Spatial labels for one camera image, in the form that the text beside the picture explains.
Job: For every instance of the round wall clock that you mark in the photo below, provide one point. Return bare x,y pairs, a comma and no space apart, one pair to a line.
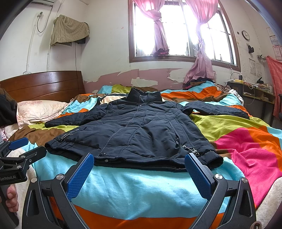
245,35

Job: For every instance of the brown framed window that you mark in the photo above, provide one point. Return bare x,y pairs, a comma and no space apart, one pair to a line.
179,25

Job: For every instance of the cluttered wooden desk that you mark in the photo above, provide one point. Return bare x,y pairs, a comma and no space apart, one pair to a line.
258,103

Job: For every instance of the dark navy padded jacket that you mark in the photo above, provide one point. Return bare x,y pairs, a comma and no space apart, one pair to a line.
139,131

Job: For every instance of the pink curtain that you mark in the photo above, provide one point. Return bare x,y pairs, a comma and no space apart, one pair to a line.
152,10
202,67

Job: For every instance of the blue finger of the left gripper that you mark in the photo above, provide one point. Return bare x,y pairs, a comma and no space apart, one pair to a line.
26,158
8,146

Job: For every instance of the red checked hanging cloth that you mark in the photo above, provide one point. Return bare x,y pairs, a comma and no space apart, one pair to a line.
275,68

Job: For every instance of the dark garment at headboard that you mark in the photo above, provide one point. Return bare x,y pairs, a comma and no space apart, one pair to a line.
8,109

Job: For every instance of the dark clothes pile by curtain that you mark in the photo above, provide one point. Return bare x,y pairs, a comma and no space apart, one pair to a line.
196,82

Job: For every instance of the white wall pipe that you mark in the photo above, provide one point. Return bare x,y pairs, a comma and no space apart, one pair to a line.
30,44

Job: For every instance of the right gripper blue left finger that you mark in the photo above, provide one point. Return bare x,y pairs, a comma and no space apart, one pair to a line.
48,203

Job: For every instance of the colourful striped bed cover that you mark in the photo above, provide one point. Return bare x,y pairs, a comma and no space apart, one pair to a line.
136,198

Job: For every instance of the left pink curtain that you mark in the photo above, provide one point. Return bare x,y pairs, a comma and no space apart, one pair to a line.
152,10

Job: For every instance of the person's left hand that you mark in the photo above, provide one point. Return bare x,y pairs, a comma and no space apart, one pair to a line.
12,198

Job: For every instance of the right pink curtain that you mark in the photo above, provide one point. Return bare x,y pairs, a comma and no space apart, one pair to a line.
202,67

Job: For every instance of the papers on wall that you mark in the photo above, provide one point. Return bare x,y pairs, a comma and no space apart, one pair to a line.
275,44

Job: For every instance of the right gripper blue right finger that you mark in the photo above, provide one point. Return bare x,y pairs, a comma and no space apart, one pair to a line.
240,211

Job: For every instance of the brown wooden headboard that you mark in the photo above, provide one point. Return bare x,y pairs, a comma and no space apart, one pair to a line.
59,86

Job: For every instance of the pale pink floral pillow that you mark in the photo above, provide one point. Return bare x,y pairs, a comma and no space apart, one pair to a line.
29,112

